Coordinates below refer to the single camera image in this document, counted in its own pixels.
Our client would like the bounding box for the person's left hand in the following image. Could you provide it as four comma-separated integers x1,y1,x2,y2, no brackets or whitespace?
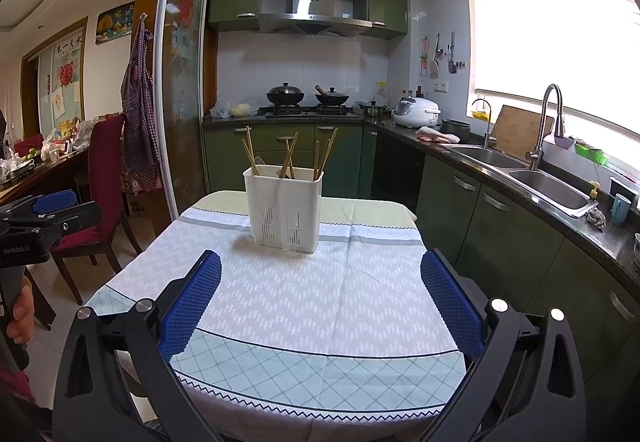
7,279,37,349

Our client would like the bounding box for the black wok with wooden handle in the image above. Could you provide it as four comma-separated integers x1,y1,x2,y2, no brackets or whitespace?
314,85,351,106

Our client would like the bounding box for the small steel faucet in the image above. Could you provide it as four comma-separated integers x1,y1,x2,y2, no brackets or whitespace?
471,98,495,150

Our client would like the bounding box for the black built-in appliance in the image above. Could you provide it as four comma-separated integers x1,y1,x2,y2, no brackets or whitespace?
372,129,426,213

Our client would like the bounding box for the sliding glass door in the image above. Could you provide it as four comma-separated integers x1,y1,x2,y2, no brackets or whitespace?
135,0,218,223

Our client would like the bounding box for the wooden sideboard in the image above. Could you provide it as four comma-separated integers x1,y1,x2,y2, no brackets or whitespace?
0,147,91,330

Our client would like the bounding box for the dark granite countertop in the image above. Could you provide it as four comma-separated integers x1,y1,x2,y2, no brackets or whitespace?
202,109,640,293

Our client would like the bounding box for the pink dish cloth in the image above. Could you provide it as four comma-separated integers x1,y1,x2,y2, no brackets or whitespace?
416,126,461,144

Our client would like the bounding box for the green cabinet with drawers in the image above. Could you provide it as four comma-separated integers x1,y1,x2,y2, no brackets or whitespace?
204,122,376,195

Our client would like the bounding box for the gas stove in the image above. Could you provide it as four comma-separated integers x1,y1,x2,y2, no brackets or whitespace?
257,104,361,119

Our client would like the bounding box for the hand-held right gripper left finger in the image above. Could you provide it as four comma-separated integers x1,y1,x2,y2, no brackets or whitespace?
52,249,223,442

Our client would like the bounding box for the black box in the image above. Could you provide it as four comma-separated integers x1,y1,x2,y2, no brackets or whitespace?
609,176,640,213

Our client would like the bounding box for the kitchen window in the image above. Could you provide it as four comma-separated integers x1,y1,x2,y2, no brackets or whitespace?
462,0,640,147

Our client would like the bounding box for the steel range hood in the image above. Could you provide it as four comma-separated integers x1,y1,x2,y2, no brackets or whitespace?
257,0,373,38

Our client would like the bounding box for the white rice cooker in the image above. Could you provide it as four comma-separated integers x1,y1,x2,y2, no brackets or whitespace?
392,96,442,129

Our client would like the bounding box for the glass panel with stickers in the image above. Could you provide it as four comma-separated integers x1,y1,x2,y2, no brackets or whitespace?
22,16,88,147

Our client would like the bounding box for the wooden cutting board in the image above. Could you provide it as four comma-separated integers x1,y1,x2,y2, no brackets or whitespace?
492,104,556,153

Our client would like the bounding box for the green plastic basket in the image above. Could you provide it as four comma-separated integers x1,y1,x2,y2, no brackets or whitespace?
574,139,608,167

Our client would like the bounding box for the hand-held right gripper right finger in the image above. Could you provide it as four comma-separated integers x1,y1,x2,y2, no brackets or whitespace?
420,248,587,442

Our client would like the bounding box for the checkered apron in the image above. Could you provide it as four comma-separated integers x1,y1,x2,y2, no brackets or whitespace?
121,14,163,195

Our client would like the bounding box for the white plastic utensil holder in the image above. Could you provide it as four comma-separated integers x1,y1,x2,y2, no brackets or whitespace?
243,164,325,255

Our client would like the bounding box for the small steel pot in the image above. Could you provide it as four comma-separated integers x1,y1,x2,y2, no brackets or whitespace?
359,100,390,119

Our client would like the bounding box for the green cabinet under sink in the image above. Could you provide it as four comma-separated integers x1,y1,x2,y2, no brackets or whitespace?
415,154,640,442

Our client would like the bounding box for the plate of green fruit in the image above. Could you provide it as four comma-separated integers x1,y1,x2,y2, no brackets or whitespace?
0,149,41,177

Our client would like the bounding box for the tall steel faucet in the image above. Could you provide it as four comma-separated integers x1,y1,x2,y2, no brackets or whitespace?
527,83,566,171

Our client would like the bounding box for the black wok with lid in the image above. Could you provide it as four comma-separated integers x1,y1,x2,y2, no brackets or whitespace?
266,82,306,106

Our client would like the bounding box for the blue mug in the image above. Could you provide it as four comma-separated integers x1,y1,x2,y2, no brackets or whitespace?
612,193,633,226

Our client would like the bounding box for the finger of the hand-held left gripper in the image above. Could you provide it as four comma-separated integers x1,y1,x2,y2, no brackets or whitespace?
0,189,80,223
29,201,104,251

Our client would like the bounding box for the pile of packets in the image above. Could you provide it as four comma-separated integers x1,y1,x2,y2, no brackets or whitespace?
40,117,108,160

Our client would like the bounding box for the food wall poster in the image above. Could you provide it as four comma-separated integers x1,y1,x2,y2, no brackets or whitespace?
96,0,136,46

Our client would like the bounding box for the black cooking pot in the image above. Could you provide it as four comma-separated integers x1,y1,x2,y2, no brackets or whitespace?
440,119,473,144

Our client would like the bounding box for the stainless steel double sink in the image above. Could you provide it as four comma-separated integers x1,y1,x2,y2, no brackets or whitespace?
450,144,601,223

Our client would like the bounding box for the maroon dining chair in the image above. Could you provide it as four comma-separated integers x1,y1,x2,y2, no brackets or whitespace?
50,113,143,305

